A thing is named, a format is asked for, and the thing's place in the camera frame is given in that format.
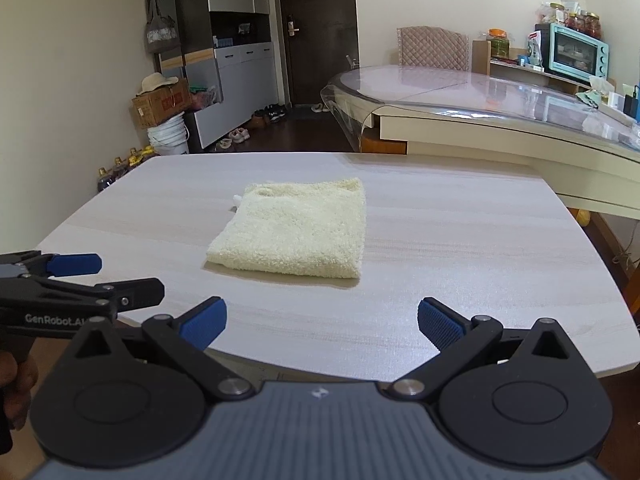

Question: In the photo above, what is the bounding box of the quilted chair back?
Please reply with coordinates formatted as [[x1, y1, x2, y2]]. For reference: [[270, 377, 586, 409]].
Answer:
[[396, 26, 471, 72]]

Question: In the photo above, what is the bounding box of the cream dining table glass top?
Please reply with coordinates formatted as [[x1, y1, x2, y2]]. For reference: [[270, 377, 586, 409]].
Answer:
[[320, 64, 640, 221]]

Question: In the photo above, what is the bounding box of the straw hat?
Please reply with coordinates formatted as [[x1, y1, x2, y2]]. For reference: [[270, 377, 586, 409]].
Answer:
[[137, 72, 180, 96]]

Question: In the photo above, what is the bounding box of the green jar orange lid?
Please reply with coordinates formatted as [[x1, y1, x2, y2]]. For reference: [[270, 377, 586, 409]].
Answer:
[[487, 28, 511, 58]]

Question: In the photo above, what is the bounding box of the white plastic bucket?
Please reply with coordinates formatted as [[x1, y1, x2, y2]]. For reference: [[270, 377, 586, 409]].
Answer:
[[146, 112, 191, 157]]

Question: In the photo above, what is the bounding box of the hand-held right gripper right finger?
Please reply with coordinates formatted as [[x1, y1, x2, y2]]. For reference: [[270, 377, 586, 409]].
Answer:
[[385, 296, 583, 402]]

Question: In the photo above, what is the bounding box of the wooden side shelf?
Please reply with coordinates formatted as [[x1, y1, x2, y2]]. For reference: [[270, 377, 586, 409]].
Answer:
[[472, 40, 596, 88]]

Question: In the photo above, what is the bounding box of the teal toaster oven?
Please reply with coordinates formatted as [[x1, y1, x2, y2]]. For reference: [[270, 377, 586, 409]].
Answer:
[[535, 22, 611, 82]]

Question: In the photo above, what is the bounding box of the row of shoes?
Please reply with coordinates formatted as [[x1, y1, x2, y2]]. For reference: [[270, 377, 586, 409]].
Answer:
[[215, 102, 333, 153]]

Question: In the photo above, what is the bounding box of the row of yellow-capped bottles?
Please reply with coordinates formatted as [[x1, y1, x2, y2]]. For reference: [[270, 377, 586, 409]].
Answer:
[[95, 145, 157, 193]]

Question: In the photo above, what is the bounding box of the pale food jar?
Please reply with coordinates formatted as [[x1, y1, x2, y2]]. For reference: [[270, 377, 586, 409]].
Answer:
[[537, 2, 566, 26]]

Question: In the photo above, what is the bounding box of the tissue box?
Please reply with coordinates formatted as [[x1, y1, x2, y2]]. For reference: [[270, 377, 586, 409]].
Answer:
[[587, 76, 617, 106]]

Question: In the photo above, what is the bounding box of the red and white package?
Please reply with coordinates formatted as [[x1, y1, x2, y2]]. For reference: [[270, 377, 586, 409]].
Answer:
[[525, 32, 547, 66]]

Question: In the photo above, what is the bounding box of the colourful clothes pile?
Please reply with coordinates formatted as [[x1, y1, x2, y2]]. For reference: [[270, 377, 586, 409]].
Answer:
[[189, 85, 219, 111]]

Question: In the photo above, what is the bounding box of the black power bank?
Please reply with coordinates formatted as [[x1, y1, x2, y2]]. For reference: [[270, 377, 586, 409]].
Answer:
[[622, 85, 640, 122]]

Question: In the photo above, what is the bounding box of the cream terry towel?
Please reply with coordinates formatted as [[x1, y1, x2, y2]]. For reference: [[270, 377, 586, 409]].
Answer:
[[206, 176, 367, 280]]

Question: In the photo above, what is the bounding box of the grey hanging bag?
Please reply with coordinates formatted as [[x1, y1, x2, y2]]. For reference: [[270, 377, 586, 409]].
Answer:
[[145, 0, 182, 53]]

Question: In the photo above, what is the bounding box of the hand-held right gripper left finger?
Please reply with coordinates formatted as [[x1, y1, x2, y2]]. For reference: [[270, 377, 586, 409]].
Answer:
[[75, 296, 256, 402]]

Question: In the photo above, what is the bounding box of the red printed cardboard box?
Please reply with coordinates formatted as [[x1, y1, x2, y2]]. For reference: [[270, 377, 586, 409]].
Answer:
[[131, 80, 192, 130]]

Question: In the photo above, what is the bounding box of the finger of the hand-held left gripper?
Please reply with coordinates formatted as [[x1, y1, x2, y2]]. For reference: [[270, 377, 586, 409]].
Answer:
[[0, 250, 104, 279], [0, 277, 166, 318]]

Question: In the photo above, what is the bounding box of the dark brown door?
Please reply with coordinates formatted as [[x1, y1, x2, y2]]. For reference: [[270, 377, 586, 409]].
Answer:
[[276, 0, 361, 107]]

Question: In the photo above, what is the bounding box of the person's left hand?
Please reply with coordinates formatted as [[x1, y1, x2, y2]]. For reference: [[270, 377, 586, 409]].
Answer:
[[0, 349, 41, 432]]

